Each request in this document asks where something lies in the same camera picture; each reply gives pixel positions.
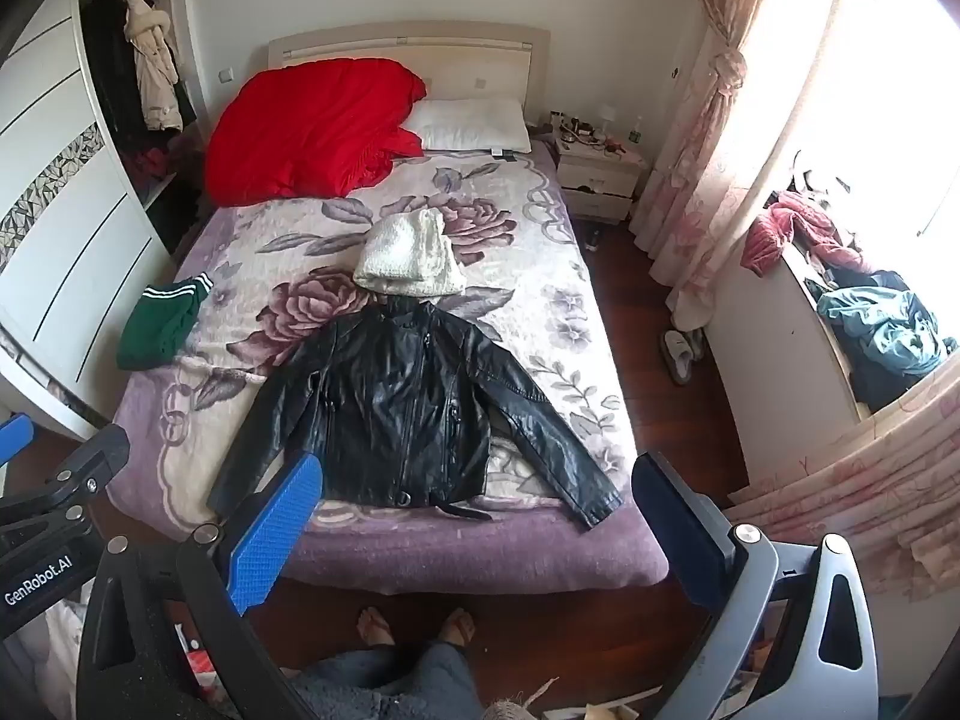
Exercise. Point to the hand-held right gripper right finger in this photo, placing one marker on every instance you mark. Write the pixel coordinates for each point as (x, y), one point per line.
(684, 540)

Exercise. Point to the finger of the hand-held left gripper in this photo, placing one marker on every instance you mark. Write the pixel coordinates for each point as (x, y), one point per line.
(90, 457)
(15, 444)

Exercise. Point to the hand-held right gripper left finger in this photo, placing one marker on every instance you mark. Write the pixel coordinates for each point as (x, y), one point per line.
(274, 532)

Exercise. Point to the black leather jacket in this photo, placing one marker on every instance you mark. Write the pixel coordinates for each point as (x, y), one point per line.
(405, 405)

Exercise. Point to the dark red folded clothes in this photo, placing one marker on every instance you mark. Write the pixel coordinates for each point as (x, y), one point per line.
(150, 163)

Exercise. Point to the black hanging clothes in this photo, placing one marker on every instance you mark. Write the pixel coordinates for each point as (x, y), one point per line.
(109, 67)

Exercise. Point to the person's left foot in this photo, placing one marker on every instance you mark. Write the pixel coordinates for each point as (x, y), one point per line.
(375, 626)

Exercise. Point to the person's foot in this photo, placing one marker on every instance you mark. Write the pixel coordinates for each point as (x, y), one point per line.
(375, 626)
(456, 626)

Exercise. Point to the green garment with white stripes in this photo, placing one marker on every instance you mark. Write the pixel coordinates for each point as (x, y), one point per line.
(157, 322)

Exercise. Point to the grey slipper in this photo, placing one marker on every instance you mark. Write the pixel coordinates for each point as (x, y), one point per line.
(696, 341)
(679, 358)

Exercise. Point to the loose pink floral curtain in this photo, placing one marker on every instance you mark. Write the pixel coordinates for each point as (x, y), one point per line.
(862, 495)

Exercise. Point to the white window cabinet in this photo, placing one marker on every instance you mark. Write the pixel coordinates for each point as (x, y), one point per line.
(772, 360)

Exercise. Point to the person's right foot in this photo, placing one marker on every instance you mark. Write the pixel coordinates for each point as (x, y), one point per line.
(456, 626)

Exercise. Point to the white wardrobe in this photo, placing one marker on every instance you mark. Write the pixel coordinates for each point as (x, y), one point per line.
(67, 202)

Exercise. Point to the teal garment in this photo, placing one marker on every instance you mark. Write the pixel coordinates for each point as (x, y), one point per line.
(877, 322)

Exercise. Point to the white fluffy garment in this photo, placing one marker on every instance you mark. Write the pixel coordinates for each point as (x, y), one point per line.
(409, 255)

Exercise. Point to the pink fleece garment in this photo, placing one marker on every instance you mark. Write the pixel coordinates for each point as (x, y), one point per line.
(787, 232)

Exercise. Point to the floral purple blanket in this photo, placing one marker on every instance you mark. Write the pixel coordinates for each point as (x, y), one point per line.
(525, 240)

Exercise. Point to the white nightstand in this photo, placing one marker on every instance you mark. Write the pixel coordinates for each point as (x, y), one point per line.
(600, 180)

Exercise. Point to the beige hanging coat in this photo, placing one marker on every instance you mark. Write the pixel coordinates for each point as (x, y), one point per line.
(155, 67)

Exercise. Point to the red duvet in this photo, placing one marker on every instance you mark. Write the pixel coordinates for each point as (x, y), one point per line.
(315, 127)

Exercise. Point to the white table lamp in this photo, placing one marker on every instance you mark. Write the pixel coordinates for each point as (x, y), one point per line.
(609, 120)

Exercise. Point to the tied pink floral curtain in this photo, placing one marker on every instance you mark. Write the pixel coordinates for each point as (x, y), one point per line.
(712, 112)

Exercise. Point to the white pillow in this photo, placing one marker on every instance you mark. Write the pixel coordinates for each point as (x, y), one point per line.
(472, 124)

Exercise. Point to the beige bed headboard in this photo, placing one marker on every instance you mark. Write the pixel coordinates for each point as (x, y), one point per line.
(450, 52)

